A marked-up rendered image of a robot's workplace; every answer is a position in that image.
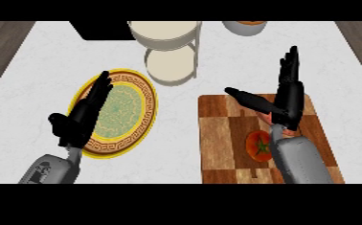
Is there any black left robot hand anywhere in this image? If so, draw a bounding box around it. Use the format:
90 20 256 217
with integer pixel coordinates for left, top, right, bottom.
48 70 116 149

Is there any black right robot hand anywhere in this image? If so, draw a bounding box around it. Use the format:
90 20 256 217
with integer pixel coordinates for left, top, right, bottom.
223 45 306 132

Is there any red tomato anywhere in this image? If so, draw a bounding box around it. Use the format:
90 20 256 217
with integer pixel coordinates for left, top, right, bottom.
246 130 274 163

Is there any checkered wooden cutting board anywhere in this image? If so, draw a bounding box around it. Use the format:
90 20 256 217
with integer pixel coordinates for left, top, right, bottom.
197 93 346 185

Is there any grey tiered basket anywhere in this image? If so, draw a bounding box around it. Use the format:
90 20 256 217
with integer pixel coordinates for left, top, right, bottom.
127 21 204 87

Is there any yellow patterned plate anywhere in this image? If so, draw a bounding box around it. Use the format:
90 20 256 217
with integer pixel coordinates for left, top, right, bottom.
68 68 160 160

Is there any grey bowl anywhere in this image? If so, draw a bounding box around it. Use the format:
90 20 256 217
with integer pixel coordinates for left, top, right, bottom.
222 21 269 37

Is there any black appliance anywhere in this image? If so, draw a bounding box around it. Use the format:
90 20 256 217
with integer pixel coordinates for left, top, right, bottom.
68 21 139 41

